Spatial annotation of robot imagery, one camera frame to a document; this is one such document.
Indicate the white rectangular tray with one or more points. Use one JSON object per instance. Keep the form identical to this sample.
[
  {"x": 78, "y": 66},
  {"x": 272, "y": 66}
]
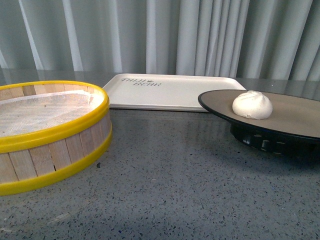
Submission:
[{"x": 163, "y": 92}]

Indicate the yellow rimmed bamboo steamer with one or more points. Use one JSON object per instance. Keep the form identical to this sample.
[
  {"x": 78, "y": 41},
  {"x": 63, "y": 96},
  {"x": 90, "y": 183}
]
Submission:
[{"x": 37, "y": 159}]

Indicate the white steamer liner cloth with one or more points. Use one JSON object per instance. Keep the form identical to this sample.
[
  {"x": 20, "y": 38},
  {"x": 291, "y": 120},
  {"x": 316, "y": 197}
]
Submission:
[{"x": 28, "y": 114}]

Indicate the tan plate with black rim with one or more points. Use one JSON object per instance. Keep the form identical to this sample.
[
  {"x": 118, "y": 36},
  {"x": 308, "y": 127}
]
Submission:
[{"x": 293, "y": 128}]

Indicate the grey pleated curtain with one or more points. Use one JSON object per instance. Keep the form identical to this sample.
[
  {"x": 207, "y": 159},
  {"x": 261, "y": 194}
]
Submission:
[{"x": 261, "y": 39}]

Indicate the white steamed bun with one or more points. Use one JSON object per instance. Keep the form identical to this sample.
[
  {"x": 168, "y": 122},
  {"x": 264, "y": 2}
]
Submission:
[{"x": 252, "y": 105}]

